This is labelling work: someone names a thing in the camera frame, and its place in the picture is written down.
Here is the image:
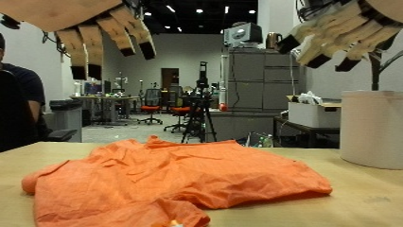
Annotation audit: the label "orange button shirt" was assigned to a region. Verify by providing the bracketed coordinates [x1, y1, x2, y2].
[22, 135, 334, 227]

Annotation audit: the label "person in dark shirt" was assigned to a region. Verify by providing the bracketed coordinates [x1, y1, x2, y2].
[0, 32, 50, 153]

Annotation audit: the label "long work desk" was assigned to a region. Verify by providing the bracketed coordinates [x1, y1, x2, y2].
[70, 95, 141, 127]

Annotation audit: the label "grey trash bin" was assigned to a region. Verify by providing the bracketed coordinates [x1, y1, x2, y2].
[50, 99, 84, 143]

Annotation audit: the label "brown door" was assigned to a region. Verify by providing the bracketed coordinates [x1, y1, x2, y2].
[160, 67, 180, 91]

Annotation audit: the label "orange seat office chair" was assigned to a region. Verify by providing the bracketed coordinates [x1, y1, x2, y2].
[137, 88, 164, 126]
[163, 105, 193, 133]

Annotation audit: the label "black chair armrest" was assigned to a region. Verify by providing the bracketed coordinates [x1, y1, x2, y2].
[46, 129, 80, 143]

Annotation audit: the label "grey box-shaped monitor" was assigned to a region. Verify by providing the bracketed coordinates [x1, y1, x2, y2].
[224, 22, 265, 48]

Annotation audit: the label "grey drawer cabinet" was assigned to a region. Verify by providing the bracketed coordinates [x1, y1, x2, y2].
[220, 46, 308, 114]

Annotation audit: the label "metal kettle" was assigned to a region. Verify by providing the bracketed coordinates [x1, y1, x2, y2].
[265, 31, 284, 50]

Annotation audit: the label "grey low counter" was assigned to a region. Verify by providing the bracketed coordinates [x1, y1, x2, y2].
[208, 110, 281, 143]

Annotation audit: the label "plastic bottles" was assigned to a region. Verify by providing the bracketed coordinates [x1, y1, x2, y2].
[255, 133, 276, 148]

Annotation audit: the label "white plastic bag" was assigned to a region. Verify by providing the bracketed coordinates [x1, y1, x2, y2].
[297, 91, 325, 106]

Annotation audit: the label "white cardboard box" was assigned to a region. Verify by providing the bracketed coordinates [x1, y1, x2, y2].
[288, 95, 344, 129]

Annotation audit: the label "dark side table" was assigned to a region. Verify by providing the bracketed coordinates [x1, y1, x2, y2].
[273, 115, 342, 148]

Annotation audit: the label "green leafy plant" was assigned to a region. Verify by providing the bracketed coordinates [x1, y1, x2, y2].
[368, 32, 403, 92]

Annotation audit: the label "white round plant pot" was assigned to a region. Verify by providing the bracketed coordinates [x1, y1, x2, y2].
[340, 90, 403, 170]

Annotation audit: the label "black camera tripod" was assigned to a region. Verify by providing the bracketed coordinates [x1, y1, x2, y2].
[180, 61, 219, 145]

